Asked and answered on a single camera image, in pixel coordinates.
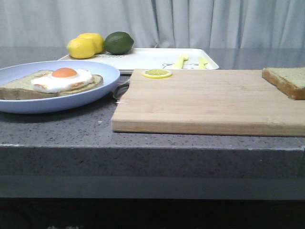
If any light blue plate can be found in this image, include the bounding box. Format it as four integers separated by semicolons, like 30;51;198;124
0;60;120;114

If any bread slice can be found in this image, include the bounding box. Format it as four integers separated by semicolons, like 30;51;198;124
0;70;103;100
262;67;305;100

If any white serving tray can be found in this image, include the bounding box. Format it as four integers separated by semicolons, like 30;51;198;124
59;48;219;74

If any lemon slice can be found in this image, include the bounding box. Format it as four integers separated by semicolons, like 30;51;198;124
142;69;172;79

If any yellow plastic fork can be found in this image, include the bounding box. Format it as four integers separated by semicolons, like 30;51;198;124
173;53;189;69

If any yellow plastic knife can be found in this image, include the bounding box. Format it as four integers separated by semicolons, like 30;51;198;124
198;57;209;69

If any green lime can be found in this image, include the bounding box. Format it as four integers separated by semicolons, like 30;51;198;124
103;31;134;55

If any wooden cutting board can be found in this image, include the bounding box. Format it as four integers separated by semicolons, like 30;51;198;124
112;69;305;137

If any white curtain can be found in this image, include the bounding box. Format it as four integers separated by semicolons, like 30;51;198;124
0;0;305;49

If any rear yellow lemon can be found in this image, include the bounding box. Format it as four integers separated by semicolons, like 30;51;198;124
77;33;104;54

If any yellow lemon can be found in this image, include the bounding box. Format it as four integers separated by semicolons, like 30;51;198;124
77;33;104;54
67;38;95;59

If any fried egg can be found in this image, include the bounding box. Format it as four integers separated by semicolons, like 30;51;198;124
31;68;94;93

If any front yellow lemon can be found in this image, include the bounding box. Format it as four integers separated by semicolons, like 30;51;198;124
67;38;95;59

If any metal cutting board handle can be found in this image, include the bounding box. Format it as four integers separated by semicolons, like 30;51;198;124
112;79;130;101

